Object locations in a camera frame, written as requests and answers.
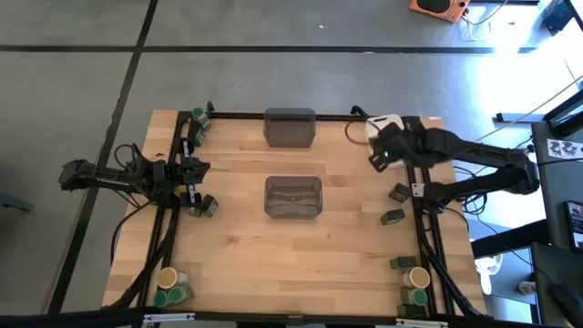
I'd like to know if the white floor cable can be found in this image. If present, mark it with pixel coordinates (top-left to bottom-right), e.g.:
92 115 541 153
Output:
462 0 514 43

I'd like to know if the dark grey desk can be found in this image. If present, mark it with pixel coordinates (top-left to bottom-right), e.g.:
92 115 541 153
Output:
530 241 583 328
530 120 583 250

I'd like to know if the silver bracket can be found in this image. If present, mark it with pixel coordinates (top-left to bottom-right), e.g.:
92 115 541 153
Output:
394 317 450 328
142 312 196 325

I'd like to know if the black cable bundle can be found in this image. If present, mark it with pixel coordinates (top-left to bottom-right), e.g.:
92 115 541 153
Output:
453 164 489 216

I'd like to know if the white plastic object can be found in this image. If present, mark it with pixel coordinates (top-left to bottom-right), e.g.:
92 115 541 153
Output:
474 253 505 296

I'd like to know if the tan-lidded glass spice jar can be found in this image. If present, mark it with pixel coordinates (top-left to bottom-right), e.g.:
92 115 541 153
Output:
157 266 189 291
403 266 432 290

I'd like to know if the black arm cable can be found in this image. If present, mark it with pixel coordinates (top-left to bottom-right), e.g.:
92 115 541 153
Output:
109 200 154 268

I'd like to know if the orange box with black disc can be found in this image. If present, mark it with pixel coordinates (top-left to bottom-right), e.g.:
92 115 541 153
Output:
408 0 473 24

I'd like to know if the black table beam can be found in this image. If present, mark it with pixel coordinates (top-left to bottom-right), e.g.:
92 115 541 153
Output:
470 218 551 260

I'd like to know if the long pale cable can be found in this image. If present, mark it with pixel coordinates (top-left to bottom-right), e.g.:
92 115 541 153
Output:
473 75 583 143

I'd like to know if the dark blue box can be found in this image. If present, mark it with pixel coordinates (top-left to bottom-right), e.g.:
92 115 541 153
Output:
540 0 576 33

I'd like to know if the grey floor object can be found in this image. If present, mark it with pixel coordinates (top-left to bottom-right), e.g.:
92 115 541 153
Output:
0 193 34 213

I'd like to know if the smoky grey plastic bin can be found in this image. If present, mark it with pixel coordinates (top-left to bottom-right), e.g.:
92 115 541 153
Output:
263 107 317 149
263 175 324 220

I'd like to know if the white sheet with black figures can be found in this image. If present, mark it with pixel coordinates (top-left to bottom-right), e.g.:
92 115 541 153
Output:
546 138 583 161

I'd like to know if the black aluminium table frame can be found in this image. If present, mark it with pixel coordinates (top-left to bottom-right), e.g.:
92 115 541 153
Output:
107 100 488 320

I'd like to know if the black tablet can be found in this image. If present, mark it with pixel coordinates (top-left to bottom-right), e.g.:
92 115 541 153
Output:
563 200 583 254

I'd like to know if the white plastic bin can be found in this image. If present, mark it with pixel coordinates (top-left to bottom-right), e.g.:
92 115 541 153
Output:
364 114 407 170

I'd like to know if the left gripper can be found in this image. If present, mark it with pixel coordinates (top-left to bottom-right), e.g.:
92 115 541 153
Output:
152 136 211 207

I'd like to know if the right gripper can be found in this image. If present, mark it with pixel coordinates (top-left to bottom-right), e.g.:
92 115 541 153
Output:
367 120 427 173

